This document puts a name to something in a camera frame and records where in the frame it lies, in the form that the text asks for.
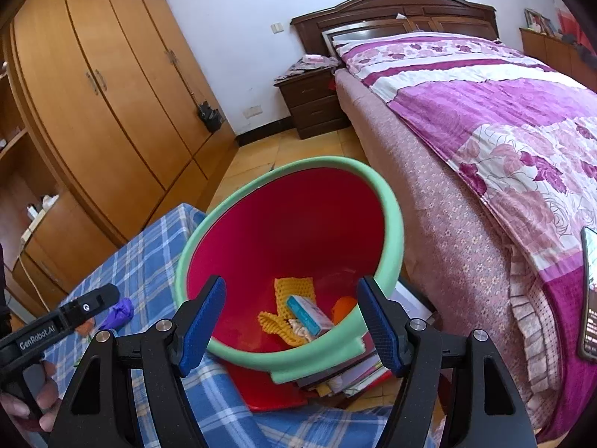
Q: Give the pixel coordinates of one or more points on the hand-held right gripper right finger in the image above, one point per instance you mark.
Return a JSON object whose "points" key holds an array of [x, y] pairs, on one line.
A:
{"points": [[380, 331]]}

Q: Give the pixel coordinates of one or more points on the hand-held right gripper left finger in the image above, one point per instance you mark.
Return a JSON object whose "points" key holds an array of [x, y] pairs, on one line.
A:
{"points": [[200, 331]]}

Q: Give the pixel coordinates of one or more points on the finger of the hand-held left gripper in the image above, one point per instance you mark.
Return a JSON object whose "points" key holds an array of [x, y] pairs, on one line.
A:
{"points": [[88, 308]]}

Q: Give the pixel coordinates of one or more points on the orange wrapper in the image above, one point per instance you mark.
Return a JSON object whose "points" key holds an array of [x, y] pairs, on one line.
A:
{"points": [[86, 328]]}

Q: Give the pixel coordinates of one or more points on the purple glove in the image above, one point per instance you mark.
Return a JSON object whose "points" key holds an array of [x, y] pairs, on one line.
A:
{"points": [[119, 315]]}

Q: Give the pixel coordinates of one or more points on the large orange foam net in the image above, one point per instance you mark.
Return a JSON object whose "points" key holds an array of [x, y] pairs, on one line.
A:
{"points": [[345, 308]]}

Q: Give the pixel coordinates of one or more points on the white green medicine box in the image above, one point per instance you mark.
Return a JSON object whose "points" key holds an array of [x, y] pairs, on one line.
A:
{"points": [[310, 315]]}

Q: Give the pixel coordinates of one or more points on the yellow foam net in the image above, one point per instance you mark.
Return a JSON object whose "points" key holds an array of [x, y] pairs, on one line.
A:
{"points": [[294, 291], [273, 324]]}

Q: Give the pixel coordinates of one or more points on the white tissue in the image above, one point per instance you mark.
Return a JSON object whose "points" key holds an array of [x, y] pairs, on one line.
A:
{"points": [[302, 331]]}

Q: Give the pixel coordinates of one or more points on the red bucket with green rim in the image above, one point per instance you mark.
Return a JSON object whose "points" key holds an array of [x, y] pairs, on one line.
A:
{"points": [[289, 224]]}

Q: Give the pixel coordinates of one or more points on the person's left hand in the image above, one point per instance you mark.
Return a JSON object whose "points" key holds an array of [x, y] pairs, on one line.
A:
{"points": [[49, 396]]}

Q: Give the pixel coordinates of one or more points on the stack of books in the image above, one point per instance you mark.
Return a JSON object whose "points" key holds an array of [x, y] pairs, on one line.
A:
{"points": [[350, 375]]}

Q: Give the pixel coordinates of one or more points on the blue plaid tablecloth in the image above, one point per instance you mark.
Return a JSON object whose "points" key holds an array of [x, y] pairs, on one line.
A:
{"points": [[149, 261]]}

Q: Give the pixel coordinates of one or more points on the white power strip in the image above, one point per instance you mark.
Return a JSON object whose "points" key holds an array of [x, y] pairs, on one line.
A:
{"points": [[37, 219]]}

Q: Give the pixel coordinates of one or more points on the pink bed sheet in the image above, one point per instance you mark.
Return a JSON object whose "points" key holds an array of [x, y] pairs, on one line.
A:
{"points": [[443, 219]]}

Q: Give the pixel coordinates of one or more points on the wooden wardrobe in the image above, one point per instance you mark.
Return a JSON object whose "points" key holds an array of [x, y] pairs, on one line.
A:
{"points": [[116, 102]]}

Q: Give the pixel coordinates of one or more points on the black smartphone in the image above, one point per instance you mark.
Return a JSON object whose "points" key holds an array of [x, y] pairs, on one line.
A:
{"points": [[590, 298]]}

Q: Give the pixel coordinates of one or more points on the black hanging bag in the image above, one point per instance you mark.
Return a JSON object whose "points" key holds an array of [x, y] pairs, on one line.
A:
{"points": [[210, 115]]}

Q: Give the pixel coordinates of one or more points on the dark wooden nightstand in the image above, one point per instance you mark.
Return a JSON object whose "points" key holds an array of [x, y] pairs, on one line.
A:
{"points": [[312, 107]]}

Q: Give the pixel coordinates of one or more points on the bed with purple floral quilt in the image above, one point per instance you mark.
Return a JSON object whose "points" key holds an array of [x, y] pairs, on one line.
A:
{"points": [[489, 102]]}

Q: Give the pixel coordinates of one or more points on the pile of floral cloth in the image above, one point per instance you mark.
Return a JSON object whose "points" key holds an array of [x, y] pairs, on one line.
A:
{"points": [[305, 65]]}

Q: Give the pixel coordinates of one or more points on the dark framed panel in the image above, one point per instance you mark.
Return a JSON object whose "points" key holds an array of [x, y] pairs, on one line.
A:
{"points": [[368, 32]]}

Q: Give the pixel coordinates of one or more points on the light wooden bedside cabinet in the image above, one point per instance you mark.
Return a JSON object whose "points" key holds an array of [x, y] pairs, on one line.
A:
{"points": [[545, 51]]}

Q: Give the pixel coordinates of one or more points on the dark wooden headboard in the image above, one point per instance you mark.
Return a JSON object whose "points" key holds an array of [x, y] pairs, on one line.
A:
{"points": [[396, 4]]}

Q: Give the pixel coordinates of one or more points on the standing photo frames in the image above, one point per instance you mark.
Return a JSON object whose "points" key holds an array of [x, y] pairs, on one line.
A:
{"points": [[538, 21]]}

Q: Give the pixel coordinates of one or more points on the white wall socket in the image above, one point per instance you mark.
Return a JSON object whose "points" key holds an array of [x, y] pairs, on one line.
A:
{"points": [[254, 112]]}

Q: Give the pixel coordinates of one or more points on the white light switch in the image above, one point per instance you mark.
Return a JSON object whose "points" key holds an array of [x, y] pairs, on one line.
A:
{"points": [[277, 27]]}

